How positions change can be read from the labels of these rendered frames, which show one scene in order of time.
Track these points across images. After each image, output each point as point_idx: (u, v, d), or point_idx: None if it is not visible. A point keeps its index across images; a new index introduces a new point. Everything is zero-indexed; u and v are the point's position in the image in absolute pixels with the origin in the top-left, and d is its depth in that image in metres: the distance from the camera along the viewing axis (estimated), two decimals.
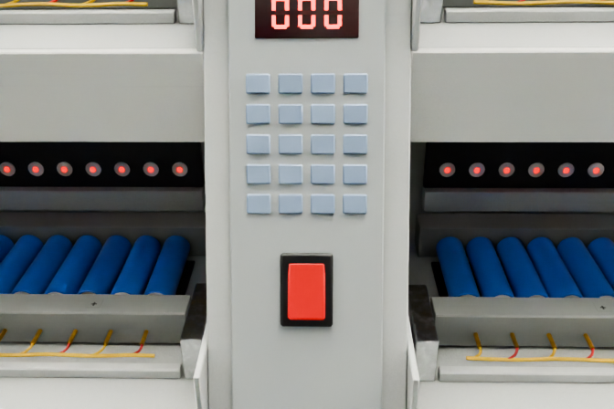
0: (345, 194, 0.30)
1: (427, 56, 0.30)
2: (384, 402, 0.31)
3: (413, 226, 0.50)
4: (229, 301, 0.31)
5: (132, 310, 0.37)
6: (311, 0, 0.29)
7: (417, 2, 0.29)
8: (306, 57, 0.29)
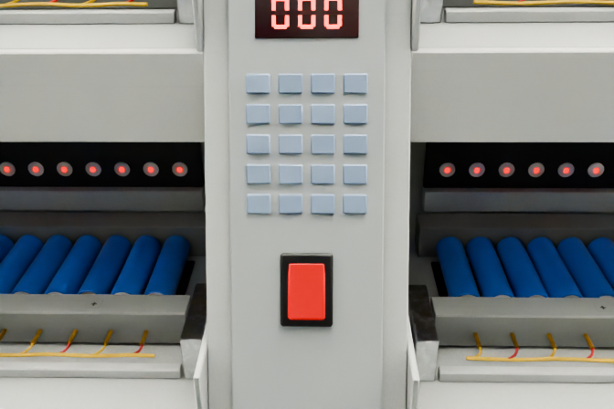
0: (345, 194, 0.30)
1: (427, 56, 0.30)
2: (384, 402, 0.31)
3: (413, 226, 0.50)
4: (229, 301, 0.31)
5: (132, 310, 0.37)
6: (311, 0, 0.29)
7: (417, 2, 0.29)
8: (306, 57, 0.29)
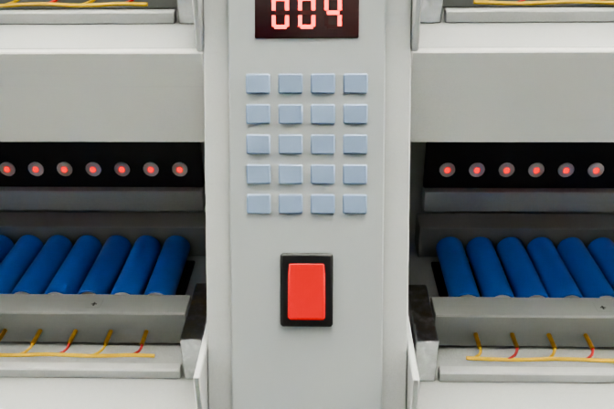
0: (345, 194, 0.30)
1: (427, 56, 0.30)
2: (384, 402, 0.31)
3: (413, 226, 0.50)
4: (229, 301, 0.31)
5: (132, 310, 0.37)
6: (311, 0, 0.29)
7: (417, 2, 0.29)
8: (306, 57, 0.29)
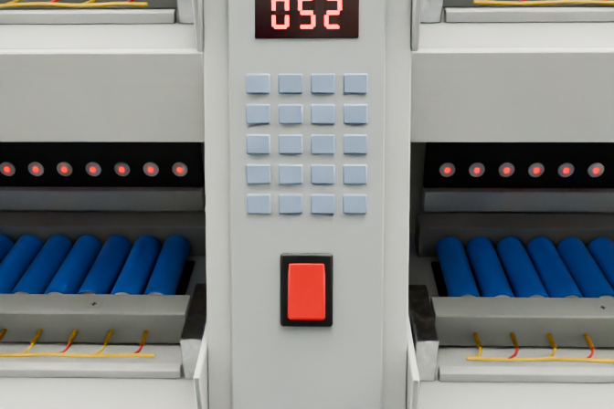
0: (345, 194, 0.30)
1: (427, 56, 0.30)
2: (384, 402, 0.31)
3: (413, 226, 0.50)
4: (229, 301, 0.31)
5: (132, 310, 0.37)
6: (311, 0, 0.29)
7: (417, 2, 0.29)
8: (306, 57, 0.29)
